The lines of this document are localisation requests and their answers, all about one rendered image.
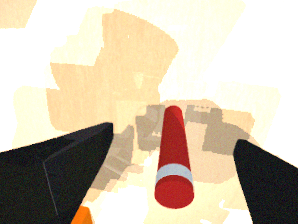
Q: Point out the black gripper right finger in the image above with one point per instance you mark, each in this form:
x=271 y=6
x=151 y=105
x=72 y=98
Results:
x=269 y=184

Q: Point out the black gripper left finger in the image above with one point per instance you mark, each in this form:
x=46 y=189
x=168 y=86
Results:
x=44 y=183

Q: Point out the red cylindrical peg with grey band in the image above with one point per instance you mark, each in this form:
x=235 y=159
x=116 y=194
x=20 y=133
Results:
x=174 y=187

